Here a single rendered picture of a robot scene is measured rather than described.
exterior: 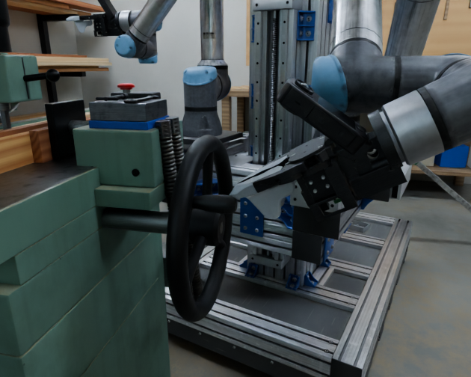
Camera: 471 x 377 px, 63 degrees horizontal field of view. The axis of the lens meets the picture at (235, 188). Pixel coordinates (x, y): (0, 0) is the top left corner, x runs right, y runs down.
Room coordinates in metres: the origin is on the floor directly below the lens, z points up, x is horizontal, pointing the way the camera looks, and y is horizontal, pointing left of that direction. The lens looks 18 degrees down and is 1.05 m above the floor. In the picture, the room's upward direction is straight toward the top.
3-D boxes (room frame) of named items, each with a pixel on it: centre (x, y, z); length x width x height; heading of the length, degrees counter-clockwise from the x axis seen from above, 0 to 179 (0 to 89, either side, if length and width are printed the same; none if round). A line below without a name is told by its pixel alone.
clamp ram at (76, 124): (0.68, 0.27, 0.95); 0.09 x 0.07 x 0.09; 168
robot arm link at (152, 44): (1.57, 0.35, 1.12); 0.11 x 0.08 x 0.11; 164
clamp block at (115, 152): (0.66, 0.18, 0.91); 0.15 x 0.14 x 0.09; 168
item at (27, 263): (0.62, 0.32, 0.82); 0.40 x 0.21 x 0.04; 168
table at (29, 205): (0.67, 0.26, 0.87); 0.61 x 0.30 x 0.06; 168
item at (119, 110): (0.66, 0.17, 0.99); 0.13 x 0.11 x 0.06; 168
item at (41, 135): (0.70, 0.31, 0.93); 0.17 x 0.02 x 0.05; 168
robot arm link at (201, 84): (1.39, 0.12, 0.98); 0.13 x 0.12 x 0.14; 164
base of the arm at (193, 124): (1.39, 0.12, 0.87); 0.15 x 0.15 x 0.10
